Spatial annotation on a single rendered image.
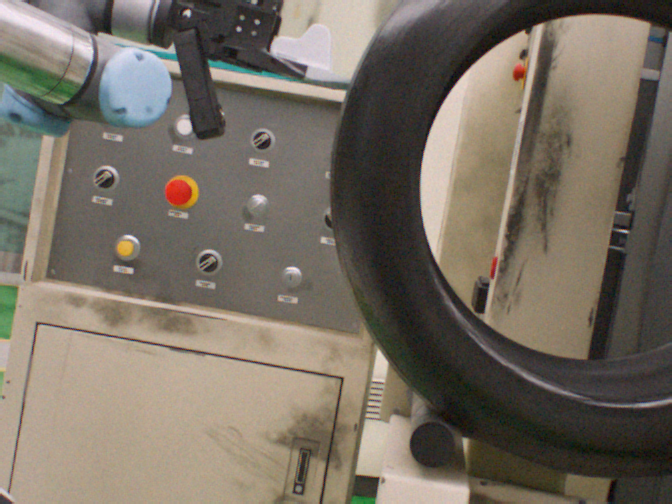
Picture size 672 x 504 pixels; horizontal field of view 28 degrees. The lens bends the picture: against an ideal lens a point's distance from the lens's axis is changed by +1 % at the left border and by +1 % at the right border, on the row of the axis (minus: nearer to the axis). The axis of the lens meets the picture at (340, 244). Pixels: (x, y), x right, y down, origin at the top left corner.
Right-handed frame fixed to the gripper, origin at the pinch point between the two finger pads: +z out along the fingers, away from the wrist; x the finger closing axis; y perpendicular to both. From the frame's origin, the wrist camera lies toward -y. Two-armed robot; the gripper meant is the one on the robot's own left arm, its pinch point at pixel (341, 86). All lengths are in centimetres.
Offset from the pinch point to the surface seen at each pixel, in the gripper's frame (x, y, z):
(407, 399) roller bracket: 24.7, -33.5, 16.7
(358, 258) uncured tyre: -9.8, -16.0, 7.1
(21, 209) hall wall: 844, -114, -270
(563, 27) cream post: 27.6, 15.7, 21.9
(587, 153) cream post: 27.5, 1.8, 29.2
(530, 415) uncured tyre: -12.1, -25.5, 27.1
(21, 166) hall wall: 843, -83, -278
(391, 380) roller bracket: 24.8, -31.8, 14.2
